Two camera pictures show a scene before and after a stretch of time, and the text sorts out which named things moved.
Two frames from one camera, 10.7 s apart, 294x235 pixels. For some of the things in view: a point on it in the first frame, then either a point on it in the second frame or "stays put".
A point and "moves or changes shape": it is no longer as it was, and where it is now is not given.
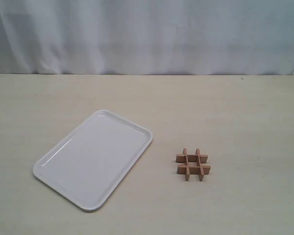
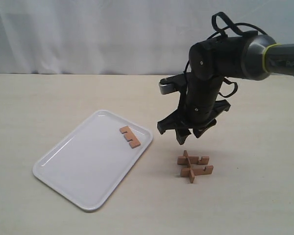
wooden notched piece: (187, 169) moves or changes shape
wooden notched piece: (201, 173) -> (130, 135)
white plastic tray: (88, 165) stays put
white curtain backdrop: (147, 37) stays put
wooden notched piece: (193, 169) moves or changes shape
